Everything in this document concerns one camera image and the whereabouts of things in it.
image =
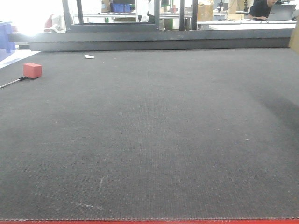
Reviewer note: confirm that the tall brown cardboard box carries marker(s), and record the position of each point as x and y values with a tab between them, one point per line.
294	40

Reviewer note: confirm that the dark conveyor belt mat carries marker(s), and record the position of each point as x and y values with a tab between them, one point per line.
196	134

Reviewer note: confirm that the blue storage crates on shelf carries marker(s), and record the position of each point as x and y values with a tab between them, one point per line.
120	8

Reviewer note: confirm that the background cardboard box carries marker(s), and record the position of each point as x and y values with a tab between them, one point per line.
205	12

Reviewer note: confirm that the red foam block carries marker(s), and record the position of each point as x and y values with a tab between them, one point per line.
32	70

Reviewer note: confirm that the white work table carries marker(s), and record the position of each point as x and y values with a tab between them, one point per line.
245	24

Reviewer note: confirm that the thin metal rod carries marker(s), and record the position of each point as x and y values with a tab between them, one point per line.
12	82

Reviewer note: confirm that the seated person in black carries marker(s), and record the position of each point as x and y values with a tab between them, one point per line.
261	9

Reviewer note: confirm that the grey laptop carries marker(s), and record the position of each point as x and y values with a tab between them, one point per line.
283	12

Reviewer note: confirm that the black metal frame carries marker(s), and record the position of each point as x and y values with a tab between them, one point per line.
172	40

